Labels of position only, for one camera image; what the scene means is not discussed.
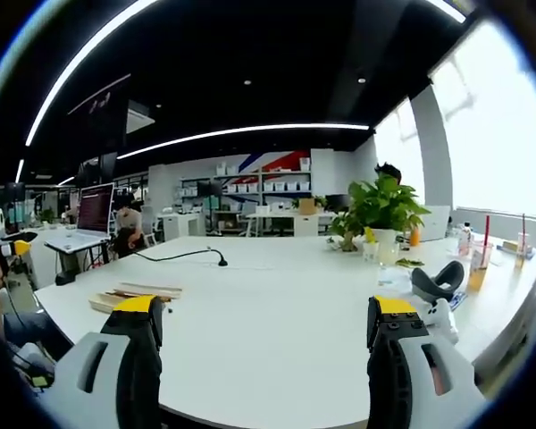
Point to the orange drink cup red straw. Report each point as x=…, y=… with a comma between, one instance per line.
x=479, y=268

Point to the black monitor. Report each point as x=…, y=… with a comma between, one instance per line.
x=209, y=187

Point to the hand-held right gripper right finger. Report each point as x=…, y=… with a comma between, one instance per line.
x=411, y=371

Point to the wooden cutlery case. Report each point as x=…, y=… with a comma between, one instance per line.
x=107, y=303

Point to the black laptop stand table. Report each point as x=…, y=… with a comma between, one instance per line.
x=78, y=261

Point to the person's jeans leg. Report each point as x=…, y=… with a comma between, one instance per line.
x=36, y=328

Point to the open silver laptop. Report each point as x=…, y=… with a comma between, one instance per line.
x=87, y=219

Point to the black hanging sign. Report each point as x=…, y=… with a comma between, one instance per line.
x=99, y=100

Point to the orange juice bottle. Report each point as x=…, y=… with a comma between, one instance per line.
x=414, y=236

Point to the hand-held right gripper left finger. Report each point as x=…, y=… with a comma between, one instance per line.
x=94, y=371

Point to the grey headset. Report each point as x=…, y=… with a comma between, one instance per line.
x=438, y=281

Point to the white laptop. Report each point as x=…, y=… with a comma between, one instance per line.
x=437, y=223

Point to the white cabinet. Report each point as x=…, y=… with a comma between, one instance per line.
x=181, y=225

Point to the white game controller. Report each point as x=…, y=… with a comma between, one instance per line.
x=442, y=317

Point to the cardboard box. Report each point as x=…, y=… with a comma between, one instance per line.
x=307, y=206

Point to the white background table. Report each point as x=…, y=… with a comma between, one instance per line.
x=290, y=221

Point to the green plant in white pot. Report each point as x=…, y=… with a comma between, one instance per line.
x=379, y=210

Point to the wooden cutlery case lid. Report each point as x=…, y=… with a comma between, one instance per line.
x=152, y=289

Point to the grey storage shelves with bins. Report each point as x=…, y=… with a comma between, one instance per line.
x=259, y=187

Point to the clear plastic bottle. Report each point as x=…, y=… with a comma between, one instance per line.
x=464, y=239

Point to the clear cup with red straw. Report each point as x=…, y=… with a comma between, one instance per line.
x=521, y=250

